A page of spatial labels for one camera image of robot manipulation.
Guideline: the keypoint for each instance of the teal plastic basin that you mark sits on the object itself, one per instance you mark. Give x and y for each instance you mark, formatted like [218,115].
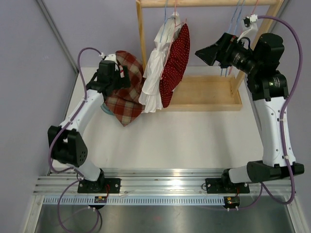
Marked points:
[106,109]

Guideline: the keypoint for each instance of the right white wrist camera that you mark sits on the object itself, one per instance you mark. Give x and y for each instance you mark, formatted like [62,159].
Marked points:
[250,27]

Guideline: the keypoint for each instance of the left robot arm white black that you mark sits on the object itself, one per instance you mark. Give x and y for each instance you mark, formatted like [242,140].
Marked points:
[66,140]

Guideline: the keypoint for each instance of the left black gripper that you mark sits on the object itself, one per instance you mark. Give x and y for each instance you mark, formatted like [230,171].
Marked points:
[123,81]

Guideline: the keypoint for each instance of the light blue hanger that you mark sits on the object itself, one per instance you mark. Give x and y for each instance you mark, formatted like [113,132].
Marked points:
[237,17]
[166,14]
[230,25]

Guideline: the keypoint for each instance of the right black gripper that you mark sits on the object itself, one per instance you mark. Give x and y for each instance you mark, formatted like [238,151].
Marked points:
[223,51]

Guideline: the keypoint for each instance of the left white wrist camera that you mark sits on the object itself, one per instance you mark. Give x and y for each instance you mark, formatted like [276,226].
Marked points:
[111,57]

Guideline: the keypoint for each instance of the dark red dotted garment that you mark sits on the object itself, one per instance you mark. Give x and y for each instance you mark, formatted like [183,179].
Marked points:
[176,66]

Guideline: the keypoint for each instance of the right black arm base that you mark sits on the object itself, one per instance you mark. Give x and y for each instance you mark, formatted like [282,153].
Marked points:
[218,186]

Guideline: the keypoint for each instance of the wooden clothes rack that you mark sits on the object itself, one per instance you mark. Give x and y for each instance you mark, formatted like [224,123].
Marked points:
[197,92]

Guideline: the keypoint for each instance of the white ruffled garment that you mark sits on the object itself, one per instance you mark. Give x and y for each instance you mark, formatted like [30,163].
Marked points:
[150,96]

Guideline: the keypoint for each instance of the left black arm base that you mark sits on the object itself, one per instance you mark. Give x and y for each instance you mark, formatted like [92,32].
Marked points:
[110,186]

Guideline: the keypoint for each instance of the aluminium mounting rail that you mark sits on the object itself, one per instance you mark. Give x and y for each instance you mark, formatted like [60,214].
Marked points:
[152,182]

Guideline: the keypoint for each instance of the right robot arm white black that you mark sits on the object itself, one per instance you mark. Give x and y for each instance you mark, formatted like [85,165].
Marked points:
[269,92]

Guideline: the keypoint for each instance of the red plaid garment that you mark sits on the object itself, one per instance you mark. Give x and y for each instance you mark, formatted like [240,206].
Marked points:
[124,103]

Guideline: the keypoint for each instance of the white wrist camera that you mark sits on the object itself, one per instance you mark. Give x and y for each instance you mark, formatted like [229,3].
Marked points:
[250,27]
[111,57]

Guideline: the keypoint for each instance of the white slotted cable duct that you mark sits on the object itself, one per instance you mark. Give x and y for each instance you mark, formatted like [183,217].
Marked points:
[137,200]

